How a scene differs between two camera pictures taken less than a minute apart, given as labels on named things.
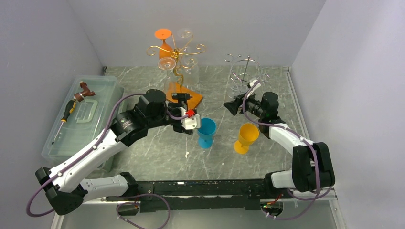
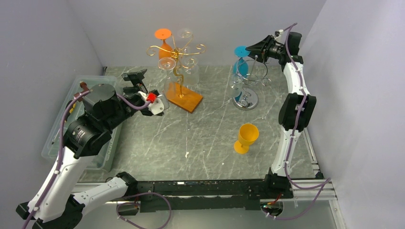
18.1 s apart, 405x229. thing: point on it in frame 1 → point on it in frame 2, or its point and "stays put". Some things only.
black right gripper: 233,106 → 260,49
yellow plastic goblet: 248,134 stays put
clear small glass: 190,71 stays put
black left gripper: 182,99 → 136,79
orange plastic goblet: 165,51 stays put
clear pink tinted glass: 167,63 stays put
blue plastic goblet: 205,133 → 240,66
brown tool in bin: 86,92 stays put
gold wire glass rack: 186,62 stays put
